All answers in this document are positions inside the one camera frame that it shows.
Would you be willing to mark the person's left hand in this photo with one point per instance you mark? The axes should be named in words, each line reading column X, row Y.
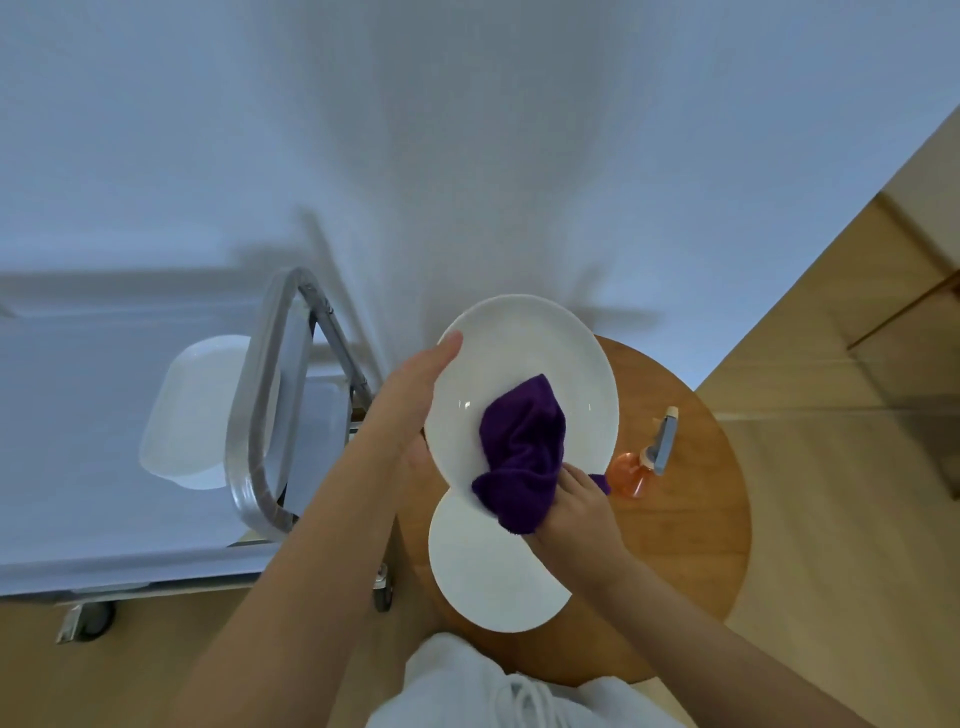
column 405, row 409

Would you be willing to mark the person's right hand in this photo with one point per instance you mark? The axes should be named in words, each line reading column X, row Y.
column 581, row 517

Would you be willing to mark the person's left thumb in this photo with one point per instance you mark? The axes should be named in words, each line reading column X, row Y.
column 444, row 358

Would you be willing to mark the person's right fingers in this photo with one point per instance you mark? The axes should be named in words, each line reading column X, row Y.
column 574, row 480

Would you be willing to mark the purple cleaning cloth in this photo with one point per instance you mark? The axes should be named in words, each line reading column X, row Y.
column 521, row 457

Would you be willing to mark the white round plate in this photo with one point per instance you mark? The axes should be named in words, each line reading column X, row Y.
column 525, row 375
column 487, row 577

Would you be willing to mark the person's left forearm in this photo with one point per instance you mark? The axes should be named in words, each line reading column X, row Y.
column 289, row 577

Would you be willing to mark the person's right forearm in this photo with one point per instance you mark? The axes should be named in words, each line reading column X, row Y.
column 720, row 652

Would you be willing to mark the orange spray bottle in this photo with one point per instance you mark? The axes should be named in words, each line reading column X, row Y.
column 641, row 461

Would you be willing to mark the round wooden table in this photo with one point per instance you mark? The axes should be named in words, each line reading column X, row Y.
column 660, row 525

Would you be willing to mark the person's white clothing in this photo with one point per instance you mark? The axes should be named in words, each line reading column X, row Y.
column 510, row 690

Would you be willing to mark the white rectangular tray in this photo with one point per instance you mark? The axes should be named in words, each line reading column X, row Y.
column 191, row 412

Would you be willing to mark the white service cart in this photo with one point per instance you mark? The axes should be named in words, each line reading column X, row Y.
column 150, row 465

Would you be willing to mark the wooden cabinet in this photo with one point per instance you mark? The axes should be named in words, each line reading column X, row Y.
column 911, row 330

